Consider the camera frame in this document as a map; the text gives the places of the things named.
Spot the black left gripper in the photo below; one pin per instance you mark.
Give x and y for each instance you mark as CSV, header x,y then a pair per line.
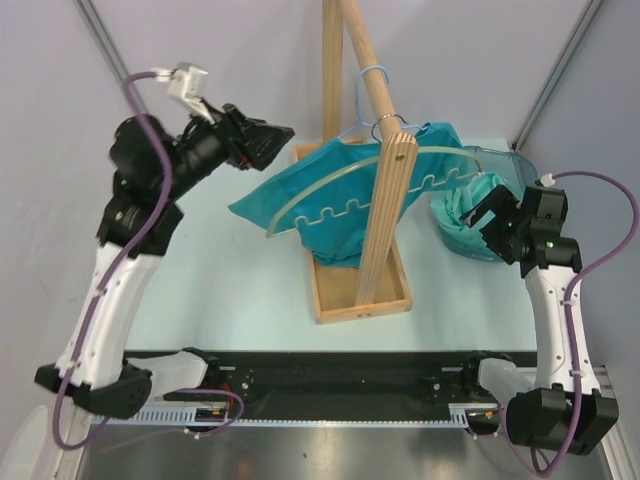
x,y
258,148

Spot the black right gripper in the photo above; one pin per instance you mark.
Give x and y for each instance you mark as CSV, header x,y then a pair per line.
x,y
502,203

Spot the light teal t shirt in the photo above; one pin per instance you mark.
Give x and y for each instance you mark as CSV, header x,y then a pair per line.
x,y
449,206

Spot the dark teal t shirt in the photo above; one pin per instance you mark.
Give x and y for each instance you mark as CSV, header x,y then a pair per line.
x,y
335,243

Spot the pale green plastic hanger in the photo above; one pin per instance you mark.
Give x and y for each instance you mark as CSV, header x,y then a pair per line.
x,y
337,180

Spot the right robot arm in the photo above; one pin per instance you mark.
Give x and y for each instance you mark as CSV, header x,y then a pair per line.
x,y
562,408

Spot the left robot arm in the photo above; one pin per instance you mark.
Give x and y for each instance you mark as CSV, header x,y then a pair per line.
x,y
153,170

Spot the translucent teal plastic bin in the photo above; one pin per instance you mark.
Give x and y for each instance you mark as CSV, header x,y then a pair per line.
x,y
516,170

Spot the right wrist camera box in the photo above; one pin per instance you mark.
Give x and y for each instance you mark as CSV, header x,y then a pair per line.
x,y
546,181

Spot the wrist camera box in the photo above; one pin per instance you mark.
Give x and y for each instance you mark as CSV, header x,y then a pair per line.
x,y
546,181
186,84

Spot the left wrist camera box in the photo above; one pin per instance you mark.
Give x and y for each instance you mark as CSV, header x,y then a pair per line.
x,y
186,84

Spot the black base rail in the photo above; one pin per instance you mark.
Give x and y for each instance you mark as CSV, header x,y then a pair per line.
x,y
421,377

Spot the white slotted cable duct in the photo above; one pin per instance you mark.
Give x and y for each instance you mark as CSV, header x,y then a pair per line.
x,y
378,413

